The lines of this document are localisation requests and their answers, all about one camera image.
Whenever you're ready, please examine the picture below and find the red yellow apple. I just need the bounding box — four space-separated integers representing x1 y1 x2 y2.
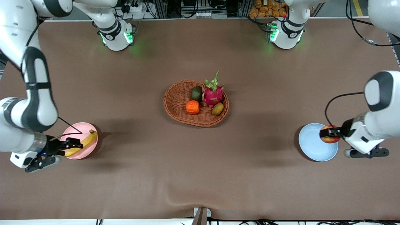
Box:
321 125 341 144

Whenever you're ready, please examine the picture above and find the yellow banana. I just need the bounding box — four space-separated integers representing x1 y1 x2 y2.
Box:
64 129 98 157

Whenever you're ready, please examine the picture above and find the pink plate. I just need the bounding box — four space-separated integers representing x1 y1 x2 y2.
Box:
60 122 98 160

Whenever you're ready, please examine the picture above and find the light blue plate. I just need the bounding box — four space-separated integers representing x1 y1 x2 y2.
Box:
298 123 339 162

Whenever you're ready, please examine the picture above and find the brown wicker basket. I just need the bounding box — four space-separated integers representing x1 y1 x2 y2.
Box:
163 80 229 128

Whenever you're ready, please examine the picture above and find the orange mandarin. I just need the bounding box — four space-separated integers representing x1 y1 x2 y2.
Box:
186 100 200 115

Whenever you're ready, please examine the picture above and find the pink dragon fruit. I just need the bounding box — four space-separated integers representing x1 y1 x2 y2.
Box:
202 71 224 107

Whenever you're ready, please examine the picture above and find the brown table cover sheet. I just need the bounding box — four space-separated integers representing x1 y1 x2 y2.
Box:
0 17 400 221

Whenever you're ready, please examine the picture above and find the dark green avocado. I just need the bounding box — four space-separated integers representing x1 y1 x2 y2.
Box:
191 86 203 102

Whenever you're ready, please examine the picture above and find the bag of orange buns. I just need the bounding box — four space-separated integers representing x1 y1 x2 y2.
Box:
249 0 288 18

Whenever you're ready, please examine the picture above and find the white power strip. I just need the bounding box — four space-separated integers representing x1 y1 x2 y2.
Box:
123 0 148 13

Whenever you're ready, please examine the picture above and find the black bracket bar with holes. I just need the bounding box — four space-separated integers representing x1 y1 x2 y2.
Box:
344 148 390 159
25 155 62 173

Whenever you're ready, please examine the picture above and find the grey metal camera mount bracket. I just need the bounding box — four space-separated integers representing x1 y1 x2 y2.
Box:
193 207 212 225

